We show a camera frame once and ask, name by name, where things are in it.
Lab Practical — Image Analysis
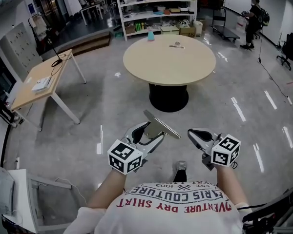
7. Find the white printed t-shirt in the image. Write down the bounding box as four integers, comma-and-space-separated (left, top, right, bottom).
69, 181, 245, 234

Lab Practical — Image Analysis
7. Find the white storage shelf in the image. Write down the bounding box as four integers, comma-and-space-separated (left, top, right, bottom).
114, 0, 199, 41

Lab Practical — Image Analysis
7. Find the person's left forearm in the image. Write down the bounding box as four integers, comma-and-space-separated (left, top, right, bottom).
86, 169, 127, 209

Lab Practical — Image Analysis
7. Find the white waste bin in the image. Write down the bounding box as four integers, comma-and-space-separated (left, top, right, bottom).
192, 20, 204, 38

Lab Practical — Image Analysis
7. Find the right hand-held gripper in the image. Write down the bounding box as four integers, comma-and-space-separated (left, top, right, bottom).
188, 128, 242, 172

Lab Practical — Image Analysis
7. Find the person's right forearm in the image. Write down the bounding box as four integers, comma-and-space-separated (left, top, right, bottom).
215, 165, 250, 210

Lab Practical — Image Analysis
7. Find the clothes rack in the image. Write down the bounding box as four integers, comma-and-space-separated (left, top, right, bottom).
27, 12, 53, 54

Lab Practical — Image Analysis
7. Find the cardboard box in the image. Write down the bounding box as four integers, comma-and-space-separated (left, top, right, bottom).
179, 26, 196, 38

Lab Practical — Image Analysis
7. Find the flat white box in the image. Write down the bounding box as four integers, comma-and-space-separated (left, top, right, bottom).
31, 76, 55, 93

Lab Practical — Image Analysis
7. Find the rectangular wooden table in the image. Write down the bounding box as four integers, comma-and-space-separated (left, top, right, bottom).
10, 48, 87, 132

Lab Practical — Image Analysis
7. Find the black floor cable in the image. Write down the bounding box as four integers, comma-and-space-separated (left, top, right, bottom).
257, 42, 293, 106

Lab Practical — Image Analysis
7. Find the white shopping bag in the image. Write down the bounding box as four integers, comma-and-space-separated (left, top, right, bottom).
235, 15, 248, 32

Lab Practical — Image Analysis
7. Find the dark wooden step platform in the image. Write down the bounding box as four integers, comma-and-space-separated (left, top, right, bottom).
54, 31, 112, 56

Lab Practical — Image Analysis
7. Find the small silver metal item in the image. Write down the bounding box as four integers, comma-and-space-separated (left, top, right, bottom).
169, 41, 187, 50

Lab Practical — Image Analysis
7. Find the white long table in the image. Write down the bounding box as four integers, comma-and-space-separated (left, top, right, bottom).
79, 0, 107, 26

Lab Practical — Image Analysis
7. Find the black trouser leg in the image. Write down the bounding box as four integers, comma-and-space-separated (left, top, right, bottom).
173, 169, 188, 184

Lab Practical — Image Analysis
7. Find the grey sneaker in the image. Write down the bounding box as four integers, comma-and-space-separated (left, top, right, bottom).
175, 160, 188, 175

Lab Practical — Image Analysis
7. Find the black chair frame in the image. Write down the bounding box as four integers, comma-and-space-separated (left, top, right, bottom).
241, 183, 293, 234

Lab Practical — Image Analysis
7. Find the black microphone stand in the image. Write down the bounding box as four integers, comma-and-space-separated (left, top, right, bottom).
46, 32, 73, 68

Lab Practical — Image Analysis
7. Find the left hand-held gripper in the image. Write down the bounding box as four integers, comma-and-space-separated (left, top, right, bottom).
107, 121, 166, 175

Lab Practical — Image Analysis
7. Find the black office chair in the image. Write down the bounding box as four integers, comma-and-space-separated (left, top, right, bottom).
276, 32, 293, 71

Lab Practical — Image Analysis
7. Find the white appliance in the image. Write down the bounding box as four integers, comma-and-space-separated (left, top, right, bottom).
0, 161, 41, 230

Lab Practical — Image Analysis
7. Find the white locker cabinet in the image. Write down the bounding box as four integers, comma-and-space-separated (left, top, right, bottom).
0, 21, 43, 76

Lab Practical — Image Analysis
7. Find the round beige table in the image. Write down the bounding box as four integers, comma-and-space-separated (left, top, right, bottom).
123, 34, 217, 113

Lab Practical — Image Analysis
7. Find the black platform cart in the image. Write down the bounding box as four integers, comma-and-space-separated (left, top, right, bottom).
209, 7, 242, 43

